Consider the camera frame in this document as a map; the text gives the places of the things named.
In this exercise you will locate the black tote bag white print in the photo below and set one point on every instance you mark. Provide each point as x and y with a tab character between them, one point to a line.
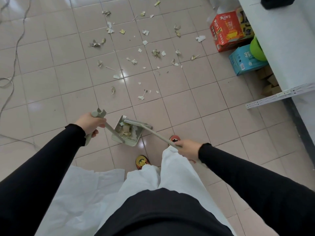
278	2

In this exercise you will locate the person's red right shoe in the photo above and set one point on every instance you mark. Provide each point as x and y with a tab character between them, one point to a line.
174	139

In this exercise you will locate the grey-green dustpan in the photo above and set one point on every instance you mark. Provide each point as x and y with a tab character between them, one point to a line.
128	142

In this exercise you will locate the clear plastic bag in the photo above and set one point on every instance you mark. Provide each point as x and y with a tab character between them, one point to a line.
226	4

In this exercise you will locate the person's yellow left shoe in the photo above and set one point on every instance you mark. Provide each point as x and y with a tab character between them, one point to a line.
142	161

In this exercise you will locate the white metal shelf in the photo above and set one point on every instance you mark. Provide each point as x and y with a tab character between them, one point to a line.
283	46

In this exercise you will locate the person's left forearm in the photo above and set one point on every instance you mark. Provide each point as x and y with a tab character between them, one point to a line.
41	174

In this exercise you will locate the person's black top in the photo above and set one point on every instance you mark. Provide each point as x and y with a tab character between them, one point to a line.
160	213

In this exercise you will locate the grey-green broom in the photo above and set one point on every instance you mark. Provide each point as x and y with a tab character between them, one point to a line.
161	137

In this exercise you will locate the blue cardboard box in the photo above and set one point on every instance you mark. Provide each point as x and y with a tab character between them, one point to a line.
242	61

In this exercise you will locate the person's white trousers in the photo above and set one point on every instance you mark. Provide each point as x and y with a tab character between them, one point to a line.
177	174

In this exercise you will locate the green ball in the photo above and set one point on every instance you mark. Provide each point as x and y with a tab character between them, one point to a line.
257	50

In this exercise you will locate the red cardboard box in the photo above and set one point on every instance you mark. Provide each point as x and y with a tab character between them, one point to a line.
226	31

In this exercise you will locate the person's right hand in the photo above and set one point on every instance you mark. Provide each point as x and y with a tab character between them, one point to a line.
189	149

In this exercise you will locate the person's right forearm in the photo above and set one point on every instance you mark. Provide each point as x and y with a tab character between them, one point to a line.
258	189

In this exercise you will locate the person's left hand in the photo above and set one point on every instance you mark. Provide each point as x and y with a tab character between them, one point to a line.
89	125

